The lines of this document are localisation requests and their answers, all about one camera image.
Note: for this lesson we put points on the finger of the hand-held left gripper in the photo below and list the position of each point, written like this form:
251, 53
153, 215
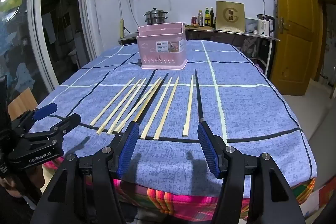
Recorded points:
47, 109
65, 124

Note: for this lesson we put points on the pink plastic utensil basket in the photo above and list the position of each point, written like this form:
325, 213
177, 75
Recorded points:
157, 58

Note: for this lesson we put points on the white sliding door frame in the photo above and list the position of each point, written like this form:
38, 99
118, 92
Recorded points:
89, 16

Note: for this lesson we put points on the blue checked blanket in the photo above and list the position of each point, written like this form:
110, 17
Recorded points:
236, 108

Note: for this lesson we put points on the steel shelf table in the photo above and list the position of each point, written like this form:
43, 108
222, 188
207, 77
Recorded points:
273, 38

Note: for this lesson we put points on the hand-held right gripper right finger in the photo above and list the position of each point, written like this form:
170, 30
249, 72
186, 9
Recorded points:
208, 148

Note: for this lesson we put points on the steel steamer pot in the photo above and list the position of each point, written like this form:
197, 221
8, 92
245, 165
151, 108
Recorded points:
155, 16

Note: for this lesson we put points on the black chopstick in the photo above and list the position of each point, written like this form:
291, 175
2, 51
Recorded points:
157, 90
199, 98

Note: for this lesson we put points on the bunch of wooden chopsticks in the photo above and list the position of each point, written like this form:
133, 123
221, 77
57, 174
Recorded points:
188, 106

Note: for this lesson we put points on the clear plastic bottle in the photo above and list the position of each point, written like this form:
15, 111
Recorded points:
200, 18

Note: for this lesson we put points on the gold paper bag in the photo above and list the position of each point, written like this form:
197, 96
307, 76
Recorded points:
231, 16

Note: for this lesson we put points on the yellow wooden door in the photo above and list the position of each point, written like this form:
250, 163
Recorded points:
294, 16

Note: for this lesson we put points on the white electric kettle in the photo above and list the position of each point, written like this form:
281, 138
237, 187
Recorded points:
263, 27

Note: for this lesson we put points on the glass door panel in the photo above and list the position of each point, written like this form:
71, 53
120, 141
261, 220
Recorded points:
21, 29

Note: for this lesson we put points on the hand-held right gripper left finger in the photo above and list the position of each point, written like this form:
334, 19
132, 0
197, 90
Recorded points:
130, 145

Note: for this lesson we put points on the beige power strip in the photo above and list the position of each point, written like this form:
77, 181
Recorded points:
121, 29

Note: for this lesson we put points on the green glass bottle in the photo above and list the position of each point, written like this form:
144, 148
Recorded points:
212, 18

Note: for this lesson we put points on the white container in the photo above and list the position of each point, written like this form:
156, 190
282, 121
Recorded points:
250, 26

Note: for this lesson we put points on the red jar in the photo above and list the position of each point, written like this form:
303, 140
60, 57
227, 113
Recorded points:
194, 20

